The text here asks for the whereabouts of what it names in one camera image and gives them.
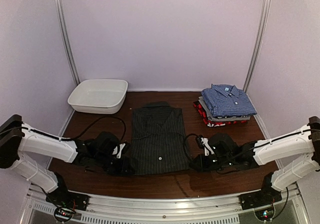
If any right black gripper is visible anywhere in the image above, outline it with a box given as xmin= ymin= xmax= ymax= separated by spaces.
xmin=190 ymin=153 xmax=233 ymax=173

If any blue checked shirt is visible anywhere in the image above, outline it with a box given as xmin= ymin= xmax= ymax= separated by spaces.
xmin=201 ymin=84 xmax=257 ymax=117

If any red black shirt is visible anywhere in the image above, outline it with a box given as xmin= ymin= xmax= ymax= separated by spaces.
xmin=193 ymin=101 xmax=251 ymax=128

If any left aluminium frame post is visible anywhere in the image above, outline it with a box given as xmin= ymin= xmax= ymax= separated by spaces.
xmin=51 ymin=0 xmax=85 ymax=85

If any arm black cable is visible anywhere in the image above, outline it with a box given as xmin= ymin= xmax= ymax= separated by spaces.
xmin=182 ymin=127 xmax=320 ymax=174
xmin=0 ymin=116 xmax=127 ymax=145

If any white plastic tub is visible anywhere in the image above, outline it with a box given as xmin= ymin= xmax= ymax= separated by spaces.
xmin=67 ymin=79 xmax=129 ymax=115

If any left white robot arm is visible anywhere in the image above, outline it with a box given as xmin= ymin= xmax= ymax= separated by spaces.
xmin=0 ymin=114 xmax=135 ymax=206

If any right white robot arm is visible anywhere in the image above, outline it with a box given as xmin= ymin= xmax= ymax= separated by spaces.
xmin=186 ymin=116 xmax=320 ymax=205

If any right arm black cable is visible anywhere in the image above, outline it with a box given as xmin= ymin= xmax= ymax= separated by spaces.
xmin=182 ymin=127 xmax=320 ymax=174

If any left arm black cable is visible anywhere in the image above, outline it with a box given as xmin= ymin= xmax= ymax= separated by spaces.
xmin=0 ymin=116 xmax=127 ymax=145

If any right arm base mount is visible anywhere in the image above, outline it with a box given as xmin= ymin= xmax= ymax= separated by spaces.
xmin=239 ymin=172 xmax=289 ymax=223

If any aluminium frame post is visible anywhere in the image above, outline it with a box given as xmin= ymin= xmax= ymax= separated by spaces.
xmin=51 ymin=0 xmax=85 ymax=85
xmin=243 ymin=0 xmax=273 ymax=94

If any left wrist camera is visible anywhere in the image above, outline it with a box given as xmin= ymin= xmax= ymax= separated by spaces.
xmin=112 ymin=142 xmax=131 ymax=159

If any grey shirt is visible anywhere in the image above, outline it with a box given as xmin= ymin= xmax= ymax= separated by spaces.
xmin=198 ymin=96 xmax=251 ymax=122

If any right aluminium frame post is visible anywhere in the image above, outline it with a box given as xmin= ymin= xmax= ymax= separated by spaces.
xmin=243 ymin=0 xmax=273 ymax=94

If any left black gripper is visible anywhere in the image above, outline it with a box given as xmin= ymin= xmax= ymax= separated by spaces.
xmin=94 ymin=152 xmax=134 ymax=176

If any black pinstriped long sleeve shirt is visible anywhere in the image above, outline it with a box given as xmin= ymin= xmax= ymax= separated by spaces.
xmin=130 ymin=101 xmax=190 ymax=176

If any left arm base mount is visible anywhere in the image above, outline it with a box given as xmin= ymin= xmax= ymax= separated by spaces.
xmin=40 ymin=182 xmax=90 ymax=223

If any front aluminium rail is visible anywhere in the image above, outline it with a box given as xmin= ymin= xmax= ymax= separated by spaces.
xmin=18 ymin=184 xmax=311 ymax=224

